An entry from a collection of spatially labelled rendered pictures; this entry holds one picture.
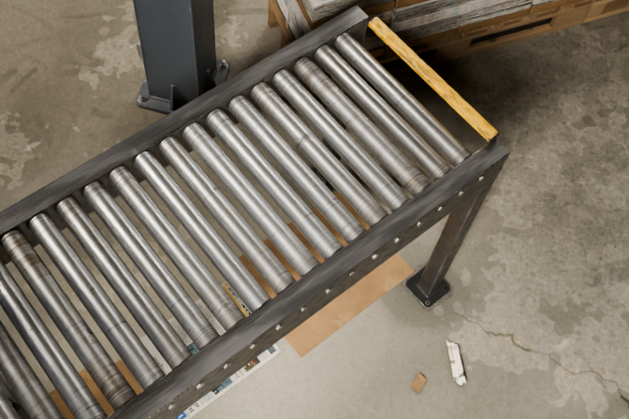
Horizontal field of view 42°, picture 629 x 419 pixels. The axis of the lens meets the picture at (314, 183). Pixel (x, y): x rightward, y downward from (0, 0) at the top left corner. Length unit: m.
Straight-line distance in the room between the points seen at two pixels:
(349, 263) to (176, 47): 1.15
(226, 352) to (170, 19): 1.21
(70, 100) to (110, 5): 0.45
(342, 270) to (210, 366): 0.33
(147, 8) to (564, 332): 1.61
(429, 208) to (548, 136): 1.26
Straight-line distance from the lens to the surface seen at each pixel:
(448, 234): 2.26
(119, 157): 1.86
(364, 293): 2.58
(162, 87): 2.84
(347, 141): 1.88
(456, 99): 1.97
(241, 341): 1.66
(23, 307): 1.74
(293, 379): 2.47
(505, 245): 2.75
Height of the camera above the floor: 2.37
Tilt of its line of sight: 60 degrees down
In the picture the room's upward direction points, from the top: 8 degrees clockwise
